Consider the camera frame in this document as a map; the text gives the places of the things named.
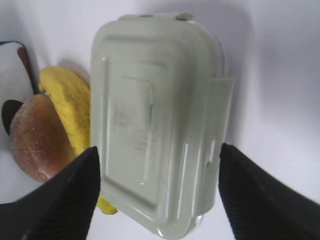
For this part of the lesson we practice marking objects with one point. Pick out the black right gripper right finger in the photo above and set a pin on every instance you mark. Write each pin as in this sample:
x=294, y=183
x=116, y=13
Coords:
x=258, y=206

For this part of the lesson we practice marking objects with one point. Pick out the navy blue lunch bag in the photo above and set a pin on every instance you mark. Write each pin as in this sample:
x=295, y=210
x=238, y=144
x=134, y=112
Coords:
x=15, y=82

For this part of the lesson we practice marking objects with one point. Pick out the green lidded glass container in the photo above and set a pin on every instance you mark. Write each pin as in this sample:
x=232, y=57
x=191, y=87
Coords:
x=160, y=103

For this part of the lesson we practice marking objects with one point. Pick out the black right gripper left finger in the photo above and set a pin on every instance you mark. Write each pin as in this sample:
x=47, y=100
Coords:
x=60, y=209

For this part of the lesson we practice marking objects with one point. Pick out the yellow banana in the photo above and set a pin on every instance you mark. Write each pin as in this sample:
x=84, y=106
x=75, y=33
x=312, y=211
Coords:
x=71, y=97

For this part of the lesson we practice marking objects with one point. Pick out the brown bread roll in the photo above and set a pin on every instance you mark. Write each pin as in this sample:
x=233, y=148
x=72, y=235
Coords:
x=39, y=142

